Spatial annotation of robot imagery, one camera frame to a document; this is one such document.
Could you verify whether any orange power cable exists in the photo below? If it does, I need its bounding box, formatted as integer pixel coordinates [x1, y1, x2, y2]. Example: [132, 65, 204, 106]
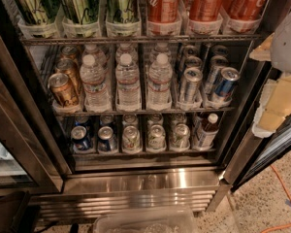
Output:
[260, 164, 291, 233]

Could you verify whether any top wire shelf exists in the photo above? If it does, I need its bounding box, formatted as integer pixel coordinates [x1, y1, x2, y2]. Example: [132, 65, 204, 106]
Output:
[20, 34, 265, 46]

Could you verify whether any water bottle front middle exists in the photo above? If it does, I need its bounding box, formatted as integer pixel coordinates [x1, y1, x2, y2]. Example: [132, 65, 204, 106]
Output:
[115, 53, 142, 112]

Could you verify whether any silver blue can front left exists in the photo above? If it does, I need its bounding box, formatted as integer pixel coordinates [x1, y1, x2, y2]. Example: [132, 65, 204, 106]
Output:
[178, 67, 203, 104]

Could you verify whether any gold can front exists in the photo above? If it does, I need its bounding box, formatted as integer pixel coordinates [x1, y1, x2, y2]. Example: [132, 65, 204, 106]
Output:
[48, 73, 79, 107]

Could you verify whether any silver green can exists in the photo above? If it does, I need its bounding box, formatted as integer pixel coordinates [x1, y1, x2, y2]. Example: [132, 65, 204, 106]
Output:
[146, 124, 166, 152]
[170, 123, 190, 151]
[122, 125, 142, 153]

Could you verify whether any silver blue can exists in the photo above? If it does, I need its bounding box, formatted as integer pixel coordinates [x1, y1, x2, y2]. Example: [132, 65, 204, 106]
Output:
[211, 67, 240, 103]
[178, 67, 203, 104]

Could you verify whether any steel fridge base grille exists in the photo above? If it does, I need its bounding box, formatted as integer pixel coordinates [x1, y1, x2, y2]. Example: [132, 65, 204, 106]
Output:
[30, 168, 231, 223]

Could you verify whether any blue pepsi can left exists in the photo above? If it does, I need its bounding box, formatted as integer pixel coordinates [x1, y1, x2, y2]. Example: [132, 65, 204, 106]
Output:
[71, 126, 92, 151]

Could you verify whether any silver green can right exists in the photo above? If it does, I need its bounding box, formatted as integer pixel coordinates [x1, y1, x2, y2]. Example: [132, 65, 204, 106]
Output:
[170, 123, 190, 151]

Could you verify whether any brown bottle white cap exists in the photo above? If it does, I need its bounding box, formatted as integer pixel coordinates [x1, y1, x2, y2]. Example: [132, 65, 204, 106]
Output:
[196, 113, 218, 150]

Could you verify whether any red cola can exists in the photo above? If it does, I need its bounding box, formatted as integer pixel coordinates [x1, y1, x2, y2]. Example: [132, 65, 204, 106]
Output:
[147, 0, 178, 23]
[189, 0, 223, 22]
[228, 0, 266, 20]

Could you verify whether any red cola can left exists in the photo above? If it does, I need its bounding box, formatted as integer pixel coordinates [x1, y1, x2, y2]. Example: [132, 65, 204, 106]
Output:
[147, 0, 178, 23]

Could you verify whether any blue pepsi can right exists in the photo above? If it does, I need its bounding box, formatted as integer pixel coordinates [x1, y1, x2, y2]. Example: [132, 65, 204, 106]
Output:
[98, 126, 118, 153]

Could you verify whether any red cola can right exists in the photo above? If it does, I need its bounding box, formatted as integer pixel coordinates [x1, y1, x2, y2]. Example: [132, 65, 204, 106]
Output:
[228, 0, 266, 20]

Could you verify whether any water bottle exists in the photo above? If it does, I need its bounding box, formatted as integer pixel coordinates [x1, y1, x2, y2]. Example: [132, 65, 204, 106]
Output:
[115, 53, 142, 112]
[147, 53, 173, 111]
[80, 54, 112, 113]

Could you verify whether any clear plastic bin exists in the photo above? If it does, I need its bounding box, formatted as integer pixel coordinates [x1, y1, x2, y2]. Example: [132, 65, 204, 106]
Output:
[93, 206, 198, 233]

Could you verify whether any gold can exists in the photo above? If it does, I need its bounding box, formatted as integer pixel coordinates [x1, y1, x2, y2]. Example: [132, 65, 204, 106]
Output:
[48, 73, 79, 107]
[60, 46, 80, 63]
[55, 59, 81, 95]

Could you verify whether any blue pepsi can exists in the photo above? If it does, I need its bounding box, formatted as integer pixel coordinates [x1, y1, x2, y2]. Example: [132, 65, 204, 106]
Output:
[71, 126, 92, 151]
[98, 126, 118, 153]

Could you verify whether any silver blue can front right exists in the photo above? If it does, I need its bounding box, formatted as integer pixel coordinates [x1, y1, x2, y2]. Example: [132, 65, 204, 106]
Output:
[211, 67, 240, 103]

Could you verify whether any gold can back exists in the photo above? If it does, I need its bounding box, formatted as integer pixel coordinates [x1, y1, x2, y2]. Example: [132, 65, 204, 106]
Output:
[60, 46, 80, 63]

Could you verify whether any silver green can left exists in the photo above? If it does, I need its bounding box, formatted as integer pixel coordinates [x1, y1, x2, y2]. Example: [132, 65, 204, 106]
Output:
[122, 125, 142, 153]

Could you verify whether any wire shelf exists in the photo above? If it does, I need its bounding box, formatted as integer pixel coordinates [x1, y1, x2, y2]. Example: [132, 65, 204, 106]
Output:
[20, 34, 265, 46]
[54, 107, 236, 117]

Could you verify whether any middle wire shelf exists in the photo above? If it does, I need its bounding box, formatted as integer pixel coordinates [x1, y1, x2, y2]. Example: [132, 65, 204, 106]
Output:
[54, 107, 236, 117]

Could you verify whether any red cola can middle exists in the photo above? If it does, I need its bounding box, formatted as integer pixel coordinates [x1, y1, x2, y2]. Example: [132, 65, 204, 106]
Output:
[189, 0, 223, 22]

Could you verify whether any water bottle front right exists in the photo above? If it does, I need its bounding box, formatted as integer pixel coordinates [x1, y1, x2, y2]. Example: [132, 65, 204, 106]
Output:
[147, 53, 173, 111]

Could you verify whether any silver green can middle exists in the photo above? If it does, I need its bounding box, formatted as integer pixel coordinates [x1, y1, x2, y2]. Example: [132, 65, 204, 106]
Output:
[146, 124, 166, 152]

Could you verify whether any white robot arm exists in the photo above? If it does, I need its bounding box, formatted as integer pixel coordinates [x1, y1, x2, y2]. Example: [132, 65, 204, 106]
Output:
[249, 12, 291, 138]

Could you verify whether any glass fridge door left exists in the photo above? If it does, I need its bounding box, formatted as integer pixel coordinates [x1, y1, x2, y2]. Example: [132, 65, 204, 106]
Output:
[0, 35, 63, 196]

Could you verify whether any water bottle front left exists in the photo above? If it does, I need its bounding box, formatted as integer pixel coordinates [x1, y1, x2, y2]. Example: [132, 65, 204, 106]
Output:
[80, 54, 112, 113]

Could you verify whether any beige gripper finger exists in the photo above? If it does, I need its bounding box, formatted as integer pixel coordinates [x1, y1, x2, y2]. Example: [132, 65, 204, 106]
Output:
[249, 33, 274, 61]
[251, 74, 291, 138]

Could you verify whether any gold can middle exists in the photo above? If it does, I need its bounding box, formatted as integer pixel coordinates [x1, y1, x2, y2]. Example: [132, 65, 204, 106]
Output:
[55, 59, 81, 95]

